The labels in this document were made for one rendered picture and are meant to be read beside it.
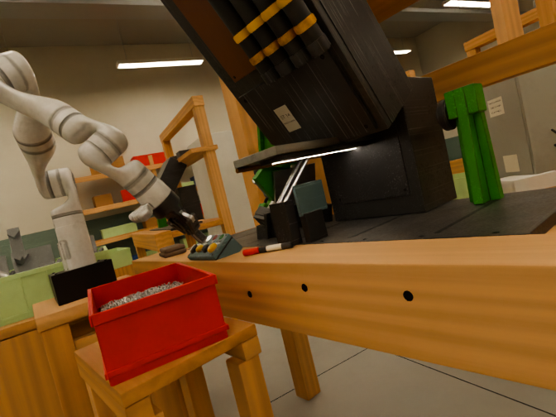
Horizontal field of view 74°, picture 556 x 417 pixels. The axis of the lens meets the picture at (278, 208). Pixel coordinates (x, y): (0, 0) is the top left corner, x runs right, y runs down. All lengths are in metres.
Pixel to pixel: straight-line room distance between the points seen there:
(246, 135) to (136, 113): 6.76
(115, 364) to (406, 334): 0.46
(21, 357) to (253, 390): 1.06
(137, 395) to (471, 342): 0.49
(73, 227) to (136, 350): 0.74
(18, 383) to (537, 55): 1.88
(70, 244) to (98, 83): 7.31
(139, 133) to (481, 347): 8.05
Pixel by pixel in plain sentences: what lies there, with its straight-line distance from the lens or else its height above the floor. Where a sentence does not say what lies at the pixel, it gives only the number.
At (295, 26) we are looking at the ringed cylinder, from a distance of 0.76.
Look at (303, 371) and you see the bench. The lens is 1.97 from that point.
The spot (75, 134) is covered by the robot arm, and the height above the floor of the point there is 1.26.
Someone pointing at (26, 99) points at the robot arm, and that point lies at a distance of 1.02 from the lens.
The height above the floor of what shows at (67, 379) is 0.66.
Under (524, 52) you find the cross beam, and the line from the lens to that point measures 1.20.
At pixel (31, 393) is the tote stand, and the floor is 0.54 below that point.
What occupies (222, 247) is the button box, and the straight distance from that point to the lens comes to 0.99.
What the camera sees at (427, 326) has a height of 0.81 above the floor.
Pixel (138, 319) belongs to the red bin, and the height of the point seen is 0.89.
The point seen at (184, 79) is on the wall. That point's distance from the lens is 8.92.
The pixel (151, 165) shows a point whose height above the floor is 2.01.
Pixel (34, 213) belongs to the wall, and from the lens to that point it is 8.06.
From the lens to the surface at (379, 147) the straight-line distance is 1.02.
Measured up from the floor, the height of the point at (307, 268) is 0.89.
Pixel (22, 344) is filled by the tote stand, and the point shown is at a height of 0.72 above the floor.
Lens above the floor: 1.05
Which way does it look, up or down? 3 degrees down
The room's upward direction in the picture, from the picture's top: 13 degrees counter-clockwise
